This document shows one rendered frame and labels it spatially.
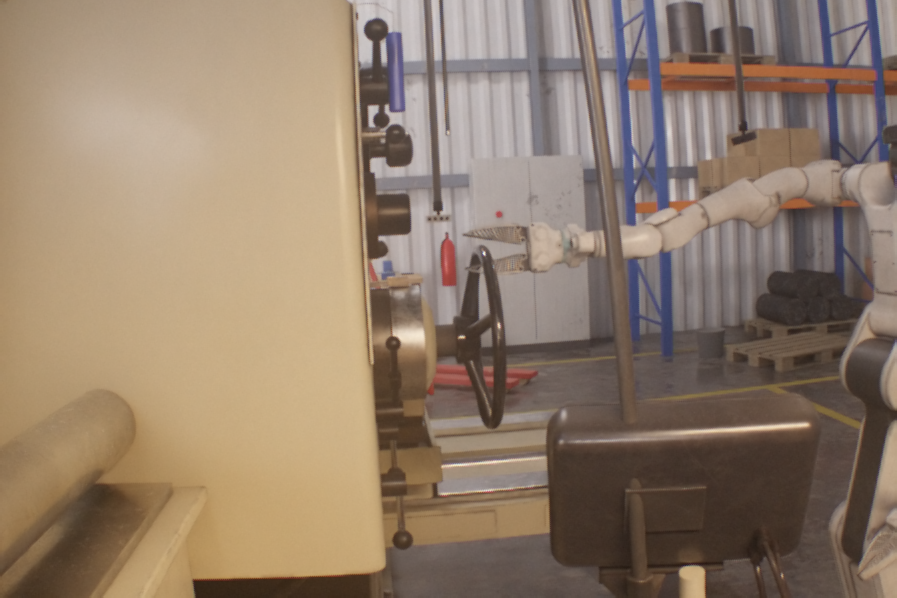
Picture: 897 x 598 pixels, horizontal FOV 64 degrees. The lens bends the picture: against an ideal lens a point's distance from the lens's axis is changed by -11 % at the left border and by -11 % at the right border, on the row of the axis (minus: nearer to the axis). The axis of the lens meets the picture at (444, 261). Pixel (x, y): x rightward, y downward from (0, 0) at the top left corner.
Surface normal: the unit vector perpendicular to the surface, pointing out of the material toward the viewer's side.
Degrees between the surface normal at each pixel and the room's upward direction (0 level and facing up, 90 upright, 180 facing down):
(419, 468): 90
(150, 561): 0
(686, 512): 110
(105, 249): 90
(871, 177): 90
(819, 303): 90
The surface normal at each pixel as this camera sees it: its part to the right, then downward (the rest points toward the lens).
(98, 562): -0.05, -1.00
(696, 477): -0.14, 0.40
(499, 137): 0.09, 0.05
